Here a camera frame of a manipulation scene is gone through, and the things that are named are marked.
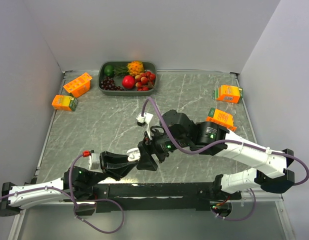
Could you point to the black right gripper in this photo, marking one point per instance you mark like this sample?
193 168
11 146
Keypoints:
146 147

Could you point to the orange green box left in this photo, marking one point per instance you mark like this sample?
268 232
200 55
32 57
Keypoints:
64 103

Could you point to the aluminium frame rail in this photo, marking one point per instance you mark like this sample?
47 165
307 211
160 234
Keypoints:
261 196

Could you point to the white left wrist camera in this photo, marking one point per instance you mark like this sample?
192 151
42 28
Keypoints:
94 163

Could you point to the white earbud charging case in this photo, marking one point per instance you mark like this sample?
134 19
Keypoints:
133 154

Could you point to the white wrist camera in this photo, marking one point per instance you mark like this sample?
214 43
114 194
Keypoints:
146 120
94 163

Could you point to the orange box back right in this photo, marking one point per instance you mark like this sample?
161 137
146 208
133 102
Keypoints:
228 93

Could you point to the grey-green fruit tray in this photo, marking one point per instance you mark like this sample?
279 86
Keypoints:
148 66

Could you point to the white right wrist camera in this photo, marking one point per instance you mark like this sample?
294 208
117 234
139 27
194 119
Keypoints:
146 120

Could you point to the green leafy sprig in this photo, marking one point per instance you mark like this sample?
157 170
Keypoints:
121 71

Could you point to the red apple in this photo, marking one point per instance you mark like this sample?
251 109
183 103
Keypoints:
128 82

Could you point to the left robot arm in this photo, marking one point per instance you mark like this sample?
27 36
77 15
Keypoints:
77 183

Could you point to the red lychee bunch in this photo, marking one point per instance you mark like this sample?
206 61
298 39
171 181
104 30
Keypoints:
145 81

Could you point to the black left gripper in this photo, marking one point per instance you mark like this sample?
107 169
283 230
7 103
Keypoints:
116 165

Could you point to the green lime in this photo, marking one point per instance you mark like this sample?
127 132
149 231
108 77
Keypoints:
109 71

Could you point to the orange box back left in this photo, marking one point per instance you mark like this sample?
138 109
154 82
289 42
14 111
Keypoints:
79 85

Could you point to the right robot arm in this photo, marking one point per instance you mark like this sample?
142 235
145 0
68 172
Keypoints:
268 169

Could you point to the dark grape bunch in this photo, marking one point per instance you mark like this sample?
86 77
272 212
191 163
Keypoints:
108 84

